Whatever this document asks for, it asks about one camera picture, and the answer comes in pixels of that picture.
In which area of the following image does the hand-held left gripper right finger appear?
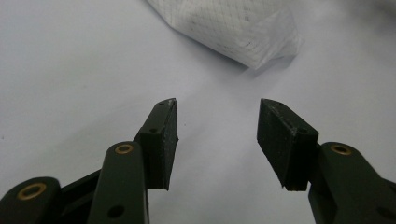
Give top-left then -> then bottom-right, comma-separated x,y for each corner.
256,98 -> 396,224

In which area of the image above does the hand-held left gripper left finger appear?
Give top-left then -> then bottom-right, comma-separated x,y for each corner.
87,97 -> 180,224

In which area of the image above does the white dotted fabric zipper cover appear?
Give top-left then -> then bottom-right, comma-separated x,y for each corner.
146,0 -> 304,70

